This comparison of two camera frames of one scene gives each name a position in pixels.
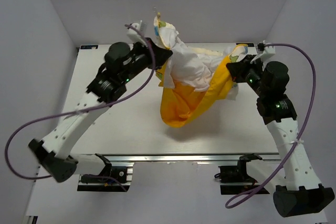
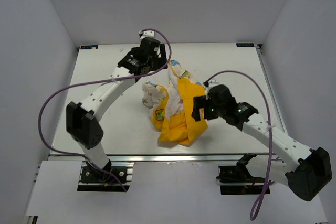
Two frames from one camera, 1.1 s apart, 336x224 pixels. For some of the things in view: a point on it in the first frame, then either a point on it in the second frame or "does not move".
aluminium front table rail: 180,158 does not move
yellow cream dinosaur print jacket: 194,78 -> 170,108
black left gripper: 160,55 does not move
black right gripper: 237,69 -> 199,102
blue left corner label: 89,47 does not move
